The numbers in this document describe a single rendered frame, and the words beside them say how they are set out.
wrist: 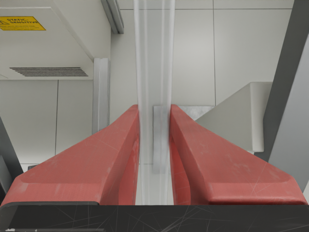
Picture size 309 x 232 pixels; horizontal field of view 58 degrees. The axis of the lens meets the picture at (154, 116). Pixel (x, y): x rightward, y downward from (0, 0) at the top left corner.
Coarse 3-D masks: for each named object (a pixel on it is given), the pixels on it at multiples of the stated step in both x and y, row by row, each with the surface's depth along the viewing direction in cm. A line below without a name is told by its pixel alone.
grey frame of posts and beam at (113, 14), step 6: (102, 0) 84; (108, 0) 86; (114, 0) 86; (108, 6) 88; (114, 6) 87; (108, 12) 91; (114, 12) 91; (120, 12) 99; (108, 18) 96; (114, 18) 96; (120, 18) 101; (114, 24) 101; (120, 24) 100; (114, 30) 106; (120, 30) 106
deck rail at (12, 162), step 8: (0, 120) 31; (0, 128) 31; (0, 136) 31; (8, 136) 32; (0, 144) 31; (8, 144) 32; (0, 152) 31; (8, 152) 32; (8, 160) 32; (16, 160) 34; (8, 168) 32; (16, 168) 34; (16, 176) 34
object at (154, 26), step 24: (144, 0) 9; (168, 0) 9; (144, 24) 10; (168, 24) 10; (144, 48) 10; (168, 48) 10; (144, 72) 11; (168, 72) 11; (144, 96) 11; (168, 96) 11; (144, 120) 12; (168, 120) 12; (144, 144) 13; (168, 144) 13; (144, 168) 14; (168, 168) 14; (144, 192) 14
